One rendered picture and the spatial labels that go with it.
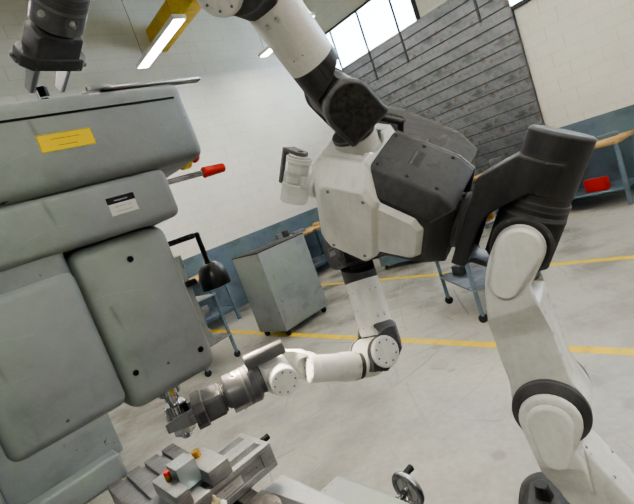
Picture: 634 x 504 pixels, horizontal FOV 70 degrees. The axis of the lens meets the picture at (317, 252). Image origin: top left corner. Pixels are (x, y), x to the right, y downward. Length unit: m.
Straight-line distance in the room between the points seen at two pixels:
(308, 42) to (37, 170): 0.50
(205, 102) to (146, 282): 8.24
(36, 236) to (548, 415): 0.97
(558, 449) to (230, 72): 9.11
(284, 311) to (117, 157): 4.75
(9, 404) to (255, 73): 9.37
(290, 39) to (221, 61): 8.83
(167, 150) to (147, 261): 0.22
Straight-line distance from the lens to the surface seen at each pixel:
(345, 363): 1.11
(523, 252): 0.88
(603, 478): 1.15
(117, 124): 0.94
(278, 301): 5.50
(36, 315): 0.87
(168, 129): 0.98
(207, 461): 1.28
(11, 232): 0.87
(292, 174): 1.05
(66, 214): 0.89
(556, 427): 1.02
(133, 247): 0.93
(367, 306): 1.15
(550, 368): 1.01
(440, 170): 0.92
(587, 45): 8.11
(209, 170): 1.01
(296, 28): 0.82
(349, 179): 0.88
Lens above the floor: 1.59
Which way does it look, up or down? 8 degrees down
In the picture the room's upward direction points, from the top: 20 degrees counter-clockwise
